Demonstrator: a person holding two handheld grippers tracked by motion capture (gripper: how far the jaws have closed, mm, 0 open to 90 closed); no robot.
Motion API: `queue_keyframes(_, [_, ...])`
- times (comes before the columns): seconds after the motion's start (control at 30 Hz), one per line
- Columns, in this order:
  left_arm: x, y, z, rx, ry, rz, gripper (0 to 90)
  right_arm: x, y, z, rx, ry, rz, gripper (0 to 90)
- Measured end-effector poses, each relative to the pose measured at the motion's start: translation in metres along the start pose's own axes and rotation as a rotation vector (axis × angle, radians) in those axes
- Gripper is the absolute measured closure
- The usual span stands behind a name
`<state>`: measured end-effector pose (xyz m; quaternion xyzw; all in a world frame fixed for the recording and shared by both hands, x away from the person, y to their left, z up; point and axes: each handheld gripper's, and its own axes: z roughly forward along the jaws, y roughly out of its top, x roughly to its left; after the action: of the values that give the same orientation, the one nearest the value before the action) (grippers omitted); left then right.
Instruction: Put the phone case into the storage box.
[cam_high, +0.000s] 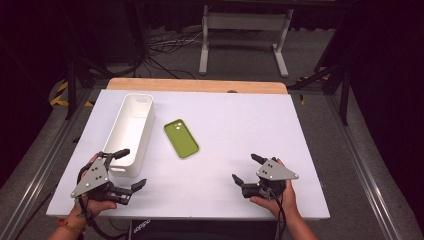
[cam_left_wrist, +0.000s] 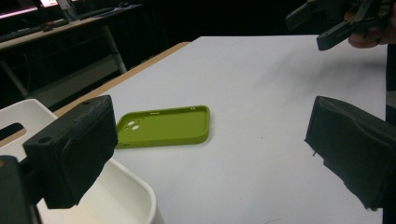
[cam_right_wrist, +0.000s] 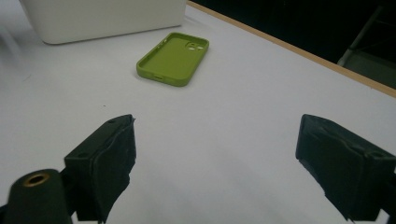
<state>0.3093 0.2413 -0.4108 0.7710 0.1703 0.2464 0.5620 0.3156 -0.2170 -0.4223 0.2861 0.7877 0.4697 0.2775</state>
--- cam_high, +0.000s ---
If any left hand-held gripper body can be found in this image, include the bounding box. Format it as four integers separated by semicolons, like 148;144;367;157
70;151;134;206

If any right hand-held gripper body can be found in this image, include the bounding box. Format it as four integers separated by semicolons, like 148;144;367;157
240;156;300;201

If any white plastic storage box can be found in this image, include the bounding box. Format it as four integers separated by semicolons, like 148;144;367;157
102;93;157;179

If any green phone case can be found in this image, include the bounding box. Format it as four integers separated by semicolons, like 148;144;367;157
163;118;201;160

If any person's left hand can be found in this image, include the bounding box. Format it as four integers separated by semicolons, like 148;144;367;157
73;153;118;220

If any person's right hand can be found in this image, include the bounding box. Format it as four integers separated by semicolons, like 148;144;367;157
249;179;300;222

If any white board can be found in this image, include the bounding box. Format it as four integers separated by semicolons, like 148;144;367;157
45;88;332;221

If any person's black clothing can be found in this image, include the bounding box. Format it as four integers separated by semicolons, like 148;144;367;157
128;218;279;240

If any black tripod stand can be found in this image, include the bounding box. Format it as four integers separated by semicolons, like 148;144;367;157
288;61;352;127
64;54;148;121

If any yellow black hazard tape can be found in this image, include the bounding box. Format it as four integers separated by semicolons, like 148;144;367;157
49;81;95;108

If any wooden table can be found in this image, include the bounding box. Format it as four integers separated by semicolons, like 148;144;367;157
106;77;289;95

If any dark curtain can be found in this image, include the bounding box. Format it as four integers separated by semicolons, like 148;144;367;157
333;0;424;231
0;0;73;188

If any white metal stand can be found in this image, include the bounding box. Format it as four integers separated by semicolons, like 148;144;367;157
198;4;295;79

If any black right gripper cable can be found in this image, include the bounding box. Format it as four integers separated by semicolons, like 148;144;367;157
266;191;288;240

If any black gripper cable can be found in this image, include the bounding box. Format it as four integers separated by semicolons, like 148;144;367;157
266;191;288;240
74;196;129;240

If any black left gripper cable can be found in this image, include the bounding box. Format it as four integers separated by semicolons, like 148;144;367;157
74;196;129;240

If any red string bracelet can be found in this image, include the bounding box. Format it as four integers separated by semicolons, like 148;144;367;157
57;218;86;234

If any aluminium floor rail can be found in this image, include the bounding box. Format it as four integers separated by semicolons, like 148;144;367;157
0;88;101;240
324;94;403;240

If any tangle of floor cables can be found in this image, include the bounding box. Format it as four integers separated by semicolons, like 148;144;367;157
146;28;205;80

